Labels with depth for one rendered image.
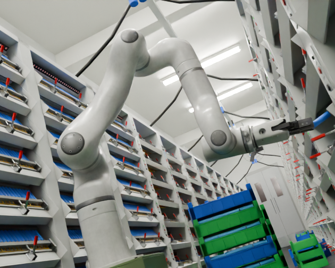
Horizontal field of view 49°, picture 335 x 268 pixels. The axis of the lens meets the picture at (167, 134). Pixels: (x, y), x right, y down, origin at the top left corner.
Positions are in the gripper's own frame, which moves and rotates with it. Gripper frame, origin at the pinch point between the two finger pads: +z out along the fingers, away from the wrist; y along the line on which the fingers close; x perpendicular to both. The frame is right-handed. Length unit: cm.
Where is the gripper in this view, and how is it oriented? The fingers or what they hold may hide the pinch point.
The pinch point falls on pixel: (305, 125)
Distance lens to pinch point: 116.5
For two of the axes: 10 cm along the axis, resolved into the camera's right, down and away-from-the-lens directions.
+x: 1.6, 9.4, -3.0
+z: 9.3, -2.4, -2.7
